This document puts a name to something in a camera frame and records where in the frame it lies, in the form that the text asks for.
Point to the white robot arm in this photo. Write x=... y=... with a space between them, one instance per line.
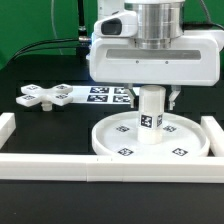
x=145 y=42

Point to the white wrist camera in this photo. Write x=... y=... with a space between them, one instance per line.
x=123 y=24

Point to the white cross-shaped table base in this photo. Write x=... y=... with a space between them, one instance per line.
x=34 y=94

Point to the white round table top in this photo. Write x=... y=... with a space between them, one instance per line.
x=116 y=135

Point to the white left fence bar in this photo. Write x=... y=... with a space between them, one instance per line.
x=7 y=127

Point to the black post with connector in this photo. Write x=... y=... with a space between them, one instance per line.
x=84 y=39

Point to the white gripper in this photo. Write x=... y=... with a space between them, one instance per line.
x=193 y=59

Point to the white right fence bar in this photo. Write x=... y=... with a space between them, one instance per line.
x=215 y=134

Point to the white marker sheet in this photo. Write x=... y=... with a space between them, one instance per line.
x=99 y=95

